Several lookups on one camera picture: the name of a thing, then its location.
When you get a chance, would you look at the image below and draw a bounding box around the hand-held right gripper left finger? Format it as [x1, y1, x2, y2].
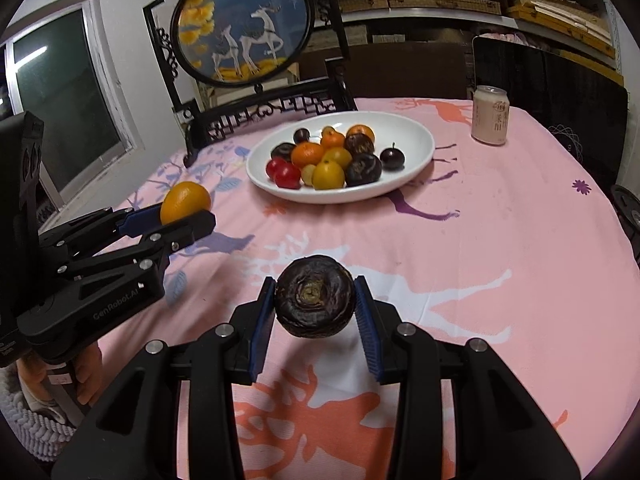
[52, 276, 278, 480]

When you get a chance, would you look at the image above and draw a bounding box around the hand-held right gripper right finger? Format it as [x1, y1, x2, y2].
[352, 275, 583, 480]

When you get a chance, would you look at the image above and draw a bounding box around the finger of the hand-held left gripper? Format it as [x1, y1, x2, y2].
[38, 205, 166, 257]
[54, 211, 217, 282]

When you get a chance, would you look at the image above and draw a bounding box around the yellowish smooth orange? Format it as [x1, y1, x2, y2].
[160, 181, 212, 226]

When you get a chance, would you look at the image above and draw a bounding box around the large deep orange mandarin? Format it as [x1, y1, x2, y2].
[291, 142, 326, 168]

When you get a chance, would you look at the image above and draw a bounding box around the white oval plate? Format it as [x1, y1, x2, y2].
[246, 111, 435, 205]

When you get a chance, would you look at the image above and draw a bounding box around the person's left forearm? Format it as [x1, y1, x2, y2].
[0, 365, 81, 463]

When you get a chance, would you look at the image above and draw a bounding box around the person's left hand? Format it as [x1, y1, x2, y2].
[17, 342, 104, 411]

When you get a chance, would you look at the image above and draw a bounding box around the white framed window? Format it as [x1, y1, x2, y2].
[0, 0, 146, 211]

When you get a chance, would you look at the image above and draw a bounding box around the pink printed tablecloth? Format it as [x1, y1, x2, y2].
[97, 97, 640, 480]

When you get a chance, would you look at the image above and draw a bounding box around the round embroidered table screen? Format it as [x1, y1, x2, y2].
[142, 0, 358, 168]

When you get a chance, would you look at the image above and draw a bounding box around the pale drink can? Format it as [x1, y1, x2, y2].
[471, 85, 511, 147]

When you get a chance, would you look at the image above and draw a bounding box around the dark round disc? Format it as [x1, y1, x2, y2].
[609, 184, 640, 266]

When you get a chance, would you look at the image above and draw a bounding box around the black chair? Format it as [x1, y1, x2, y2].
[472, 35, 630, 191]

